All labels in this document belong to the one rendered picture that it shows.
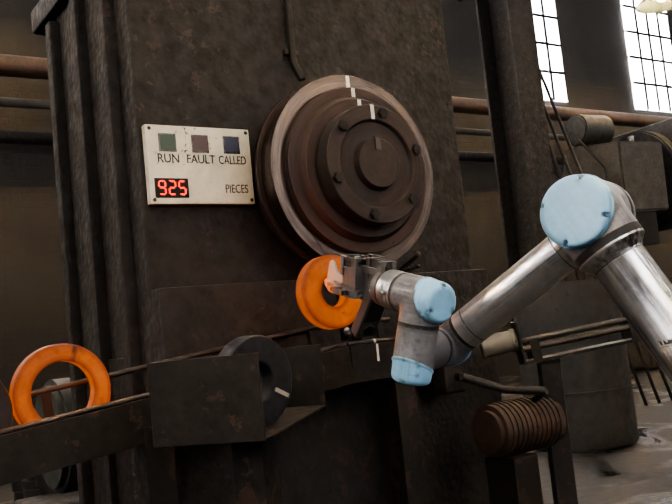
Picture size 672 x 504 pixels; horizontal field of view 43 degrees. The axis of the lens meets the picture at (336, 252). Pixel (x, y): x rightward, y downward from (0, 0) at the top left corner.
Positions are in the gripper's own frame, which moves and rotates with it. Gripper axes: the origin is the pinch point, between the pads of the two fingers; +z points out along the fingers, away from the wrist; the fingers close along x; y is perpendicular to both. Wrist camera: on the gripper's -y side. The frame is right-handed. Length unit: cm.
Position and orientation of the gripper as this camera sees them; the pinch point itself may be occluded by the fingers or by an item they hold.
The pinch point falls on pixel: (329, 282)
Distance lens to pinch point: 177.3
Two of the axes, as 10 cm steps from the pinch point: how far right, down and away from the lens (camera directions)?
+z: -5.6, -1.3, 8.2
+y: 0.3, -9.9, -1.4
